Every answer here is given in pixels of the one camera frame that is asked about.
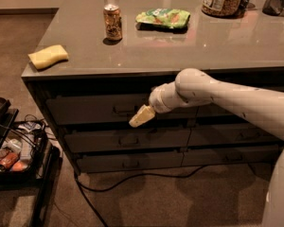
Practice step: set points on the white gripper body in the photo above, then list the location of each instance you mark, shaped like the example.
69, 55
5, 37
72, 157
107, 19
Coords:
156, 100

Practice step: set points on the grey drawer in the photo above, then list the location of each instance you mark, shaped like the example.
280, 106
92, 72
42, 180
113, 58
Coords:
88, 141
71, 110
222, 156
223, 134
212, 110
124, 162

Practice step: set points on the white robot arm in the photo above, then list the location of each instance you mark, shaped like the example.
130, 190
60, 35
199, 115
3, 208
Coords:
260, 107

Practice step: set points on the orange soda can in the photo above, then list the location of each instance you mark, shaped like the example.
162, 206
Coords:
112, 21

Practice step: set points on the large nut jar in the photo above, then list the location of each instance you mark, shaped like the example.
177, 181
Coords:
221, 0

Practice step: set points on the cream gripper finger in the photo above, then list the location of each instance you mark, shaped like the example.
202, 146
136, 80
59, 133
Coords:
144, 114

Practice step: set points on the yellow sponge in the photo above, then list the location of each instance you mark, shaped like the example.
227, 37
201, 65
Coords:
48, 56

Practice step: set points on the grey drawer cabinet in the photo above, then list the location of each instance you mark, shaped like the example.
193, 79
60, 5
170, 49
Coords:
247, 50

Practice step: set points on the black cart with clutter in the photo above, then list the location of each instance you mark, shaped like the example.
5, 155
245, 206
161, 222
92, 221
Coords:
29, 165

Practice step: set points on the green chip bag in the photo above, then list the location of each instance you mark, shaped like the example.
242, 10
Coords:
169, 18

